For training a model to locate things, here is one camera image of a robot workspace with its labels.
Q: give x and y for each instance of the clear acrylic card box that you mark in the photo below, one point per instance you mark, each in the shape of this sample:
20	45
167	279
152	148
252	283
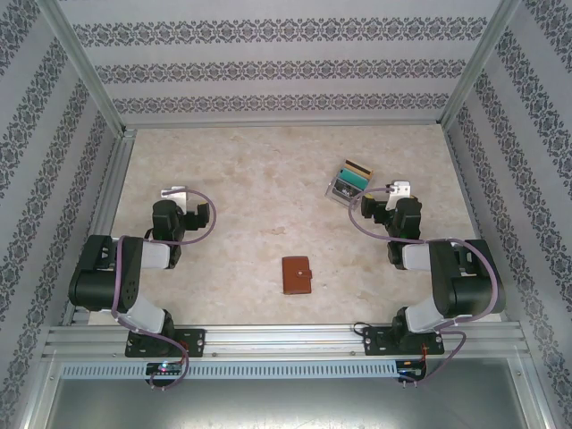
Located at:
339	199

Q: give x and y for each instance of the brown leather card holder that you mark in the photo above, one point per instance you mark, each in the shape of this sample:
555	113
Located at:
297	275

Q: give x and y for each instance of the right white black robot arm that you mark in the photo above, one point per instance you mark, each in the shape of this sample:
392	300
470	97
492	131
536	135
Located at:
469	290

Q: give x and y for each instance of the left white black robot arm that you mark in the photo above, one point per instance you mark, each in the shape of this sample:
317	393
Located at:
103	286

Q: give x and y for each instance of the black VIP card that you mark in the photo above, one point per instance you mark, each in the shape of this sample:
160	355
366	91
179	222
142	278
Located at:
345	191

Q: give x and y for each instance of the teal card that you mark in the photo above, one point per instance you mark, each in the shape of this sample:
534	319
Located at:
355	179

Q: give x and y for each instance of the orange card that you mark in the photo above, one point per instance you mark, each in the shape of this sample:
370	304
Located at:
357	166

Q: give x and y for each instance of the left small circuit board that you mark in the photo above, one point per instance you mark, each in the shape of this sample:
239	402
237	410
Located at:
163	367

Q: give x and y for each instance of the small circuit board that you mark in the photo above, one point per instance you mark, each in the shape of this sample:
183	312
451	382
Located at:
409	370
163	367

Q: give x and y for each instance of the right small circuit board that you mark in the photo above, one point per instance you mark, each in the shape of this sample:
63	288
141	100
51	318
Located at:
409	370

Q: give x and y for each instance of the grey sheet metal panel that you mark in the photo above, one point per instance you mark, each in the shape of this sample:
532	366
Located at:
286	402

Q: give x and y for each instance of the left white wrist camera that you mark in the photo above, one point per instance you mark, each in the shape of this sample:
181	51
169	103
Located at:
175	194

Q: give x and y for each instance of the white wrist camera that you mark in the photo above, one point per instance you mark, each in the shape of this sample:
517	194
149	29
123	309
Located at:
175	194
402	187

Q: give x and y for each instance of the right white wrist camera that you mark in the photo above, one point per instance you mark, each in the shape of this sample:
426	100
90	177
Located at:
402	187

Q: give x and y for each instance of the left aluminium side rail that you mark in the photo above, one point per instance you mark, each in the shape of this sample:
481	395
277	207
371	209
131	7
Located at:
120	161

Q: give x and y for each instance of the aluminium side rail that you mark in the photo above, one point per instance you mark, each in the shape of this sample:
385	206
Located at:
451	142
120	161

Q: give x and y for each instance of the right aluminium side rail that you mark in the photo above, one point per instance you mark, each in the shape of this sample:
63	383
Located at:
451	142

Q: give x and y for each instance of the aluminium back frame rail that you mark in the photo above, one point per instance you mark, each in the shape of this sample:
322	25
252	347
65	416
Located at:
286	123

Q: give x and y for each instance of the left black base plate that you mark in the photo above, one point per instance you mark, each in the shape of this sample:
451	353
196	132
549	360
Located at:
196	342

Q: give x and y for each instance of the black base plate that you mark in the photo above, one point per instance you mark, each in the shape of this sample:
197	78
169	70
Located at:
196	342
375	342

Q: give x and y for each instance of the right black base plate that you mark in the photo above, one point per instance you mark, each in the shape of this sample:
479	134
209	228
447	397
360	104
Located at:
375	342

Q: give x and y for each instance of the wide aluminium mounting rail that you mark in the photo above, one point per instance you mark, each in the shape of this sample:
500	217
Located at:
286	339

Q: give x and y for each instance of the left aluminium corner post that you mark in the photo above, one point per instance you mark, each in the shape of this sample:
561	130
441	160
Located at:
89	71

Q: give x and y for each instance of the aluminium corner post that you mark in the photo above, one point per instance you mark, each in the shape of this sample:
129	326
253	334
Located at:
473	67
89	71

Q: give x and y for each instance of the right aluminium corner post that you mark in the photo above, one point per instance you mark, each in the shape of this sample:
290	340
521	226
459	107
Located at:
473	67

